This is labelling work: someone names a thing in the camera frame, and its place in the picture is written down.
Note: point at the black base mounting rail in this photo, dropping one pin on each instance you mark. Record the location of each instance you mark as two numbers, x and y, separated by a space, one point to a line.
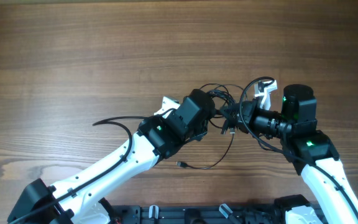
261 213

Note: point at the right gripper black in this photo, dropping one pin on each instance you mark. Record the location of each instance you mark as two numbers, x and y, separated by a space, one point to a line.
250 109

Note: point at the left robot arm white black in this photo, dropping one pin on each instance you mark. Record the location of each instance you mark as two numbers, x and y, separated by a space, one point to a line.
158 137

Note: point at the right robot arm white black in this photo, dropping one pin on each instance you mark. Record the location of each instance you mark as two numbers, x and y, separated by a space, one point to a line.
311 152

